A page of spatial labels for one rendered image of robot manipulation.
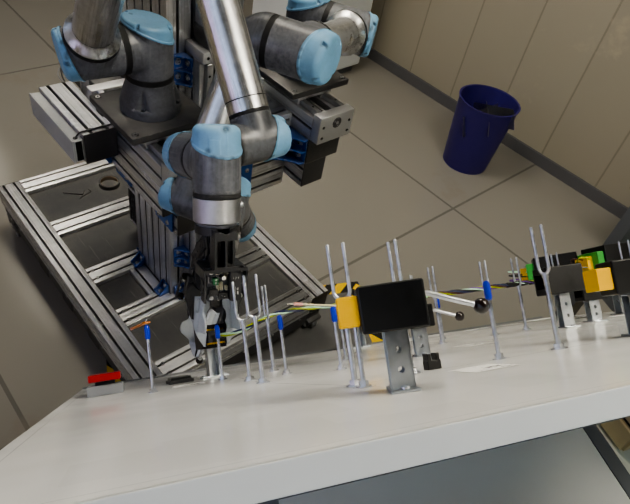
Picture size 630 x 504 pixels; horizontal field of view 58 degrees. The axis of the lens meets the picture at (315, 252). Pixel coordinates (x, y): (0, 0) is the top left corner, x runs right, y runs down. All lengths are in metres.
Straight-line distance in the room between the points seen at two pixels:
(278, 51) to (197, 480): 1.07
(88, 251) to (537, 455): 1.83
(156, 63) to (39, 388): 1.38
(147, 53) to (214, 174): 0.60
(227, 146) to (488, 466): 0.94
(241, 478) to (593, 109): 3.69
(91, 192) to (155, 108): 1.37
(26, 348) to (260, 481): 2.24
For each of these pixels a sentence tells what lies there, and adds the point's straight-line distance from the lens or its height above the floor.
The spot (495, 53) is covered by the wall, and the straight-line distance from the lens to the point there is 4.14.
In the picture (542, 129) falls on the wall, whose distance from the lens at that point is 4.06.
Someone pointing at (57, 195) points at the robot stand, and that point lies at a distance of 2.81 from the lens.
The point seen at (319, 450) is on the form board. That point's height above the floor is 1.69.
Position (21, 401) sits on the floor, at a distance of 2.38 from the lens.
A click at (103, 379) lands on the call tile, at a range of 1.00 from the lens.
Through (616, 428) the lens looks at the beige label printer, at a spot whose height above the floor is 0.71.
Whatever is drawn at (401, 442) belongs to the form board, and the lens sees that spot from 0.32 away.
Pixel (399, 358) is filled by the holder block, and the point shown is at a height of 1.59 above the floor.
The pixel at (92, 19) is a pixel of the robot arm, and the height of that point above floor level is 1.46.
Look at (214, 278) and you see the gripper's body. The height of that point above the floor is 1.30.
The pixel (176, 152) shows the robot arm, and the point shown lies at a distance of 0.96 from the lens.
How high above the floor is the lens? 1.97
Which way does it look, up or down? 43 degrees down
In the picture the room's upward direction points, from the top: 13 degrees clockwise
